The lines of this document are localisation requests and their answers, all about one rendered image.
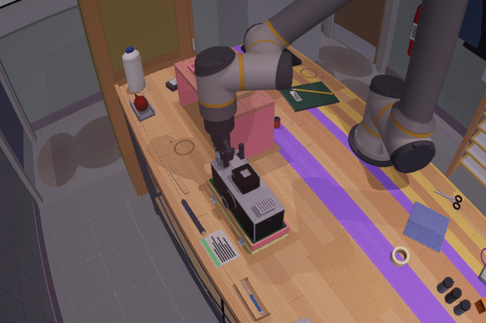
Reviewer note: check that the black upright lever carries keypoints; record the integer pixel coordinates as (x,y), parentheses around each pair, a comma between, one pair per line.
(241,150)

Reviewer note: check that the small red canister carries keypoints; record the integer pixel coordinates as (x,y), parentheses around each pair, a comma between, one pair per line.
(277,122)

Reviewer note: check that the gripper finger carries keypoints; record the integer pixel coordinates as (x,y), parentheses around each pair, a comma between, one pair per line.
(219,155)
(229,153)

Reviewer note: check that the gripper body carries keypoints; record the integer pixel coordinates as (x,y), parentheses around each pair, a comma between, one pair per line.
(218,129)

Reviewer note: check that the black viewfinder hood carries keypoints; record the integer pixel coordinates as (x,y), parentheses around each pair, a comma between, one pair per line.
(246,179)

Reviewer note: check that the green notebook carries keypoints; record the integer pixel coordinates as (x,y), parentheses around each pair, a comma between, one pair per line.
(311,101)

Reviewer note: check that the silver cradle clip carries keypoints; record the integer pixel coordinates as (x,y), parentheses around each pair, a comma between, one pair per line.
(213,199)
(242,242)

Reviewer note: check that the blue cloth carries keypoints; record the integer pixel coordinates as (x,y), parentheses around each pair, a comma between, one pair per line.
(426,227)

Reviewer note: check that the grey framed glass partition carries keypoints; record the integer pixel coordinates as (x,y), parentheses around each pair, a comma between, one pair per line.
(8,133)

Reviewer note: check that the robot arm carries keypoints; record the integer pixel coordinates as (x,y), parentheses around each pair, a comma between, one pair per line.
(424,60)

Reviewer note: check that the white card with black bars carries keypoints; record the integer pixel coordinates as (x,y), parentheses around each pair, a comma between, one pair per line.
(220,248)

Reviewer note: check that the white bottle with blue cap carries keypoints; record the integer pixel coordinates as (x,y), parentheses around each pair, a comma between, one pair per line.
(133,70)

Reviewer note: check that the red fire extinguisher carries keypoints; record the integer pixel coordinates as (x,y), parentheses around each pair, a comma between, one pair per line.
(414,30)

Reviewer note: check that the black and grey camera body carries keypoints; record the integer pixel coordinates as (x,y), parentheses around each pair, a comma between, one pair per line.
(251,214)

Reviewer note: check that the brown door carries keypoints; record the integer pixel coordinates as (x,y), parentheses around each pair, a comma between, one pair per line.
(360,20)

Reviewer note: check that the wooden ruler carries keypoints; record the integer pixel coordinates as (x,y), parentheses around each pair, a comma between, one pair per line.
(179,182)

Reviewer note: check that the long wooden tray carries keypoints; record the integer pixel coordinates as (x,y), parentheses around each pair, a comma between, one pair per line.
(247,307)

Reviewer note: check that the small dark grey box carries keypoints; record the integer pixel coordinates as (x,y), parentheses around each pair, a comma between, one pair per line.
(172,84)

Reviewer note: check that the black film canister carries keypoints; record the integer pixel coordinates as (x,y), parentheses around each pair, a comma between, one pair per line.
(462,307)
(453,295)
(445,285)

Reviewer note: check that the dark hanging garment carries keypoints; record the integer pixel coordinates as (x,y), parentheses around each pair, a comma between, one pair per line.
(483,24)

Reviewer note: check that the red blower bulb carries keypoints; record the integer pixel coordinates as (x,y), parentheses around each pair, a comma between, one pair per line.
(141,103)

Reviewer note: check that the small grey tray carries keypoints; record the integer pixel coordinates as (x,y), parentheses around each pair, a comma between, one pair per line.
(146,115)

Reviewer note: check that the dark blue pen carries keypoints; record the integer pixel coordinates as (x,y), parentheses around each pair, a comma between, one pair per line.
(193,217)

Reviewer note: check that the pink shelf nest box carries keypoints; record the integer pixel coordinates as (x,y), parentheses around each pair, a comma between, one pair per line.
(255,121)

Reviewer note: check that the cream tape roll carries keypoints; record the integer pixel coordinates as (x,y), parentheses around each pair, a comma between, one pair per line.
(395,258)

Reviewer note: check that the yellow pencil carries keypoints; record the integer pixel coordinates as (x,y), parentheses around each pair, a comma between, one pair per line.
(312,91)

